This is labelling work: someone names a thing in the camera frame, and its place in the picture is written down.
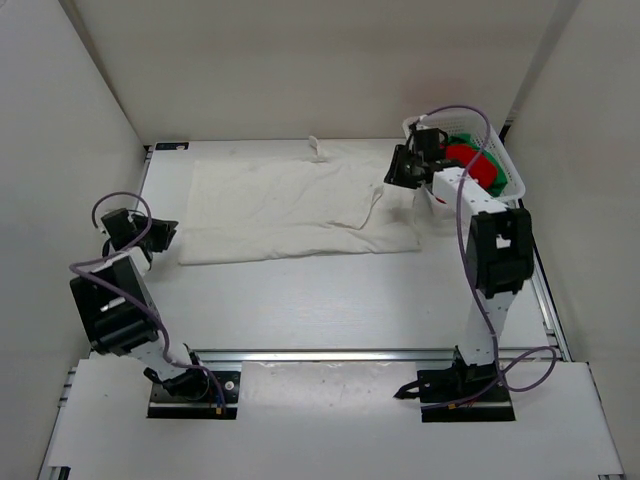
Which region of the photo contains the white t-shirt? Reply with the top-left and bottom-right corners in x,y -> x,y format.
179,137 -> 420,266

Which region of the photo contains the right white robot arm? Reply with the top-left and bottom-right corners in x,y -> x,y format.
384,126 -> 534,400

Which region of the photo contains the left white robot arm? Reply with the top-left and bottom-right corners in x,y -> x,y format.
70,208 -> 210,401

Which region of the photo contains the green t-shirt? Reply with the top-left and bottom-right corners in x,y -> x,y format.
445,134 -> 508,197

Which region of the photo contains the white plastic basket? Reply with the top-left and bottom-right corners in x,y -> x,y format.
402,108 -> 526,221

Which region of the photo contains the red t-shirt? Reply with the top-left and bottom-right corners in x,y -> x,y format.
435,143 -> 498,192

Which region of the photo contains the black label sticker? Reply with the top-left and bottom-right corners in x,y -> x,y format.
154,142 -> 189,151

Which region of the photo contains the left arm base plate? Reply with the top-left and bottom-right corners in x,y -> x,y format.
147,370 -> 241,420

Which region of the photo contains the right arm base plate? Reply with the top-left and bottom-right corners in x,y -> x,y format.
394,350 -> 516,423

